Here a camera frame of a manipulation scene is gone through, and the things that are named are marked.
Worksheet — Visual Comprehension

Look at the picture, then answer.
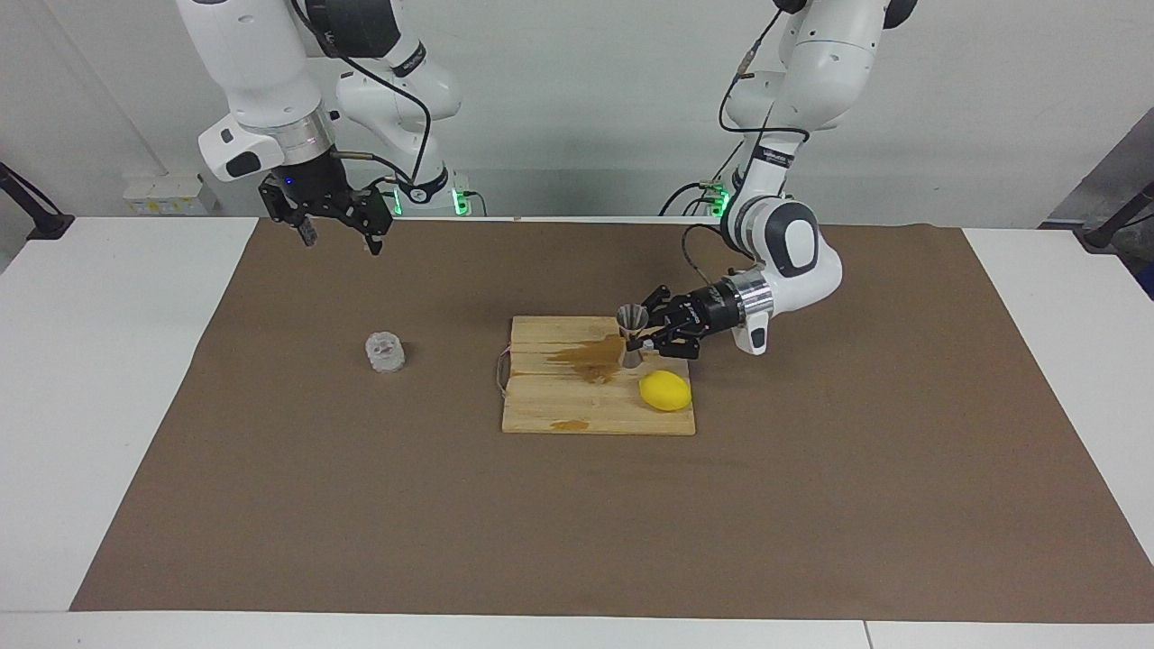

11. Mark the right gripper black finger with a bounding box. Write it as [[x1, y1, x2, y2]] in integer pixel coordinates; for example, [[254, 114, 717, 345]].
[[258, 175, 319, 248], [347, 179, 396, 257]]

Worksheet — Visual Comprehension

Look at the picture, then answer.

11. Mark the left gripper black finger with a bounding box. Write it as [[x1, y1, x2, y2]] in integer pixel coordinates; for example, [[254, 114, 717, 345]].
[[637, 284, 697, 320], [641, 325, 703, 362]]

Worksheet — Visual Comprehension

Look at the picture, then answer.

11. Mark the steel double jigger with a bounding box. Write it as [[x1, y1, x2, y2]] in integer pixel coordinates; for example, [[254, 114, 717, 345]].
[[615, 303, 649, 371]]

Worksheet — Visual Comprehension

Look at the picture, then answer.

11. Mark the clear glass cup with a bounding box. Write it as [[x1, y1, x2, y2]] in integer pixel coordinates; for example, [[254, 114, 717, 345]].
[[363, 331, 408, 376]]

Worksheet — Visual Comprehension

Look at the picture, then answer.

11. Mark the yellow lemon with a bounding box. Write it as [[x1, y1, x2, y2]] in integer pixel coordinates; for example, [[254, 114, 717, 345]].
[[637, 369, 694, 414]]

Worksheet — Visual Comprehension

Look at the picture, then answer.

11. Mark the wooden cutting board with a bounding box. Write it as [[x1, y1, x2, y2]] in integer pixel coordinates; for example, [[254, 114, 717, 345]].
[[493, 315, 698, 437]]

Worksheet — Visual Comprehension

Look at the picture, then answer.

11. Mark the black clamp stand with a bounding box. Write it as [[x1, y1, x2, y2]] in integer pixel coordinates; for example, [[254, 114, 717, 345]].
[[0, 161, 76, 242], [1081, 179, 1154, 251]]

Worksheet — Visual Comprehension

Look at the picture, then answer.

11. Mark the brown table mat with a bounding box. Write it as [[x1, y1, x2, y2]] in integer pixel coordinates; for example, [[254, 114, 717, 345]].
[[69, 216, 1154, 625]]

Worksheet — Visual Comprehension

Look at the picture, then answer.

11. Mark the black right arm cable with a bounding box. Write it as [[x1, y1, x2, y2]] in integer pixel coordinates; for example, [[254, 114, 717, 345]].
[[287, 0, 433, 187]]

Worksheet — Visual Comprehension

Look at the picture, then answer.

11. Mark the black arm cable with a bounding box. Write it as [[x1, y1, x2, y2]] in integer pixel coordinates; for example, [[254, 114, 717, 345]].
[[681, 7, 812, 277], [287, 0, 433, 187]]

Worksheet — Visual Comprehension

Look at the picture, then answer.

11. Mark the black base cable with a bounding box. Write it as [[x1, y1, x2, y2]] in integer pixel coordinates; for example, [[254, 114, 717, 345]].
[[657, 138, 749, 218]]

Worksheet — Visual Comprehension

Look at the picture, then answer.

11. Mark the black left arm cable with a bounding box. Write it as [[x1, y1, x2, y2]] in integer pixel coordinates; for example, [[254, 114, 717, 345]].
[[681, 7, 812, 277]]

